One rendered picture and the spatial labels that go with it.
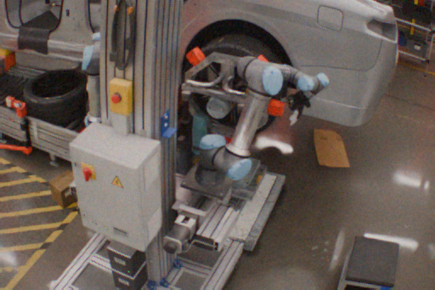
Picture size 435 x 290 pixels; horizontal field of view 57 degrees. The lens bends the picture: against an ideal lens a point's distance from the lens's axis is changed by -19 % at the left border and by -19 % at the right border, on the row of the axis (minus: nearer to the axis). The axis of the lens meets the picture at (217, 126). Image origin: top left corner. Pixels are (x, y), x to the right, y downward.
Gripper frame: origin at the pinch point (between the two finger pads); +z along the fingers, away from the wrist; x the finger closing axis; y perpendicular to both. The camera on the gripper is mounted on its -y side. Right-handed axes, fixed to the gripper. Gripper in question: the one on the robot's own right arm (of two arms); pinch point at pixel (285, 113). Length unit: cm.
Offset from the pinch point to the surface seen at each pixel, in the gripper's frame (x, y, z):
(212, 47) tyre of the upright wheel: -61, 11, 20
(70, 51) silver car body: -136, 57, 119
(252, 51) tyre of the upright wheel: -47.9, -3.3, 4.3
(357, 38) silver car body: -26, -39, -51
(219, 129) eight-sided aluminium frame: -24, -5, 55
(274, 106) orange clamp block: -15.4, -14.4, 15.0
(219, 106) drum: -24.9, 12.4, 32.1
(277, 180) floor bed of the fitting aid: 5, -70, 79
